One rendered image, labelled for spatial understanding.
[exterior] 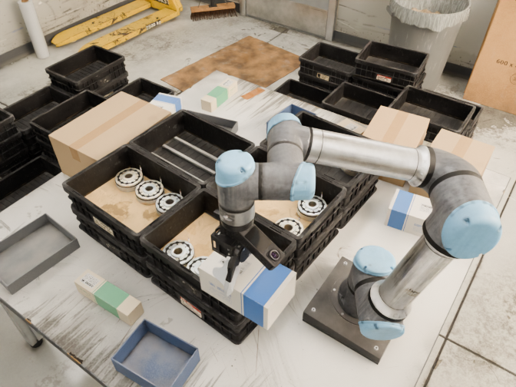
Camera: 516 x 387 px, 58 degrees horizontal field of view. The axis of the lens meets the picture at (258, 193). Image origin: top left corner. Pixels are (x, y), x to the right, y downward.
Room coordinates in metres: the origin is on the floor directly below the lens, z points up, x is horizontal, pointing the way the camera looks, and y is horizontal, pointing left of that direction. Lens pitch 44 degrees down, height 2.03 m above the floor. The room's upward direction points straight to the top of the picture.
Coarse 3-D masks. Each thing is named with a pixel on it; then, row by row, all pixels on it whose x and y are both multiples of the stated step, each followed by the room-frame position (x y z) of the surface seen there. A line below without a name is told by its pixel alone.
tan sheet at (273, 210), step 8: (256, 200) 1.22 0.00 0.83; (264, 200) 1.22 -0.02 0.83; (272, 200) 1.22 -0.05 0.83; (280, 200) 1.22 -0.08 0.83; (288, 200) 1.22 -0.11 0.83; (296, 200) 1.22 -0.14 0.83; (256, 208) 1.18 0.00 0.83; (264, 208) 1.18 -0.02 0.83; (272, 208) 1.18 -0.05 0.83; (280, 208) 1.18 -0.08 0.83; (288, 208) 1.18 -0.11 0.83; (296, 208) 1.18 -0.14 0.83; (264, 216) 1.14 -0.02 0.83; (272, 216) 1.14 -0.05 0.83; (280, 216) 1.14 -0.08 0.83; (288, 216) 1.14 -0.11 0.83; (296, 216) 1.14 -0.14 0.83; (304, 224) 1.10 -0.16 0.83
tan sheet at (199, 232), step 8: (200, 216) 1.14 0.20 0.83; (208, 216) 1.14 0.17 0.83; (192, 224) 1.10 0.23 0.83; (200, 224) 1.10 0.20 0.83; (208, 224) 1.10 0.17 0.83; (216, 224) 1.10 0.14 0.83; (184, 232) 1.06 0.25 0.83; (192, 232) 1.06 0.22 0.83; (200, 232) 1.06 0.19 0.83; (208, 232) 1.06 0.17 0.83; (216, 232) 1.06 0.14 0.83; (192, 240) 1.03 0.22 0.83; (200, 240) 1.03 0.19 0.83; (208, 240) 1.03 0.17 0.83; (200, 248) 0.99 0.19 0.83; (208, 248) 0.99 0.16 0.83
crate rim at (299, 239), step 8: (248, 152) 1.37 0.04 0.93; (320, 176) 1.24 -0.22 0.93; (208, 184) 1.19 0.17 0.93; (336, 184) 1.19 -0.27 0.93; (216, 192) 1.16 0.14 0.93; (344, 192) 1.16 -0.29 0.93; (336, 200) 1.12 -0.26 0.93; (328, 208) 1.08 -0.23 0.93; (256, 216) 1.04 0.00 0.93; (320, 216) 1.04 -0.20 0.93; (272, 224) 1.01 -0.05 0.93; (312, 224) 1.01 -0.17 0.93; (288, 232) 0.98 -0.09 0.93; (304, 232) 0.98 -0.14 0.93; (296, 240) 0.95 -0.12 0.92
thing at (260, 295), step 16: (208, 256) 0.72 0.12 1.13; (208, 272) 0.67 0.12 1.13; (240, 272) 0.67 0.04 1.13; (256, 272) 0.67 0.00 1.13; (272, 272) 0.67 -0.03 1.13; (288, 272) 0.67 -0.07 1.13; (208, 288) 0.67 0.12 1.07; (240, 288) 0.62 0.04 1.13; (256, 288) 0.62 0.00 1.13; (272, 288) 0.62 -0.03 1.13; (288, 288) 0.64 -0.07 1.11; (240, 304) 0.61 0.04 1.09; (256, 304) 0.59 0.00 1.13; (272, 304) 0.58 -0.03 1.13; (256, 320) 0.59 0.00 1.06; (272, 320) 0.59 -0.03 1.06
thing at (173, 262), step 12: (180, 204) 1.10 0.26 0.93; (168, 216) 1.04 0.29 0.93; (156, 228) 0.99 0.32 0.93; (144, 240) 0.94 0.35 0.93; (288, 240) 0.95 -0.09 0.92; (156, 252) 0.90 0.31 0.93; (288, 252) 0.90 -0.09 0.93; (168, 264) 0.87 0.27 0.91; (180, 264) 0.85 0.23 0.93; (192, 276) 0.81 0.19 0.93
